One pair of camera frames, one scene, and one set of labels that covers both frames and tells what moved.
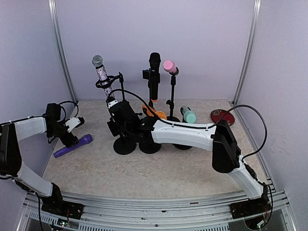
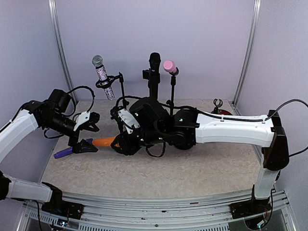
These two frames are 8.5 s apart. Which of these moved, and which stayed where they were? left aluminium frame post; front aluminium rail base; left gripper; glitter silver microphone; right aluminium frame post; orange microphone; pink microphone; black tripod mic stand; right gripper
Moved: right gripper; orange microphone; left gripper
Stayed: right aluminium frame post; glitter silver microphone; black tripod mic stand; left aluminium frame post; front aluminium rail base; pink microphone
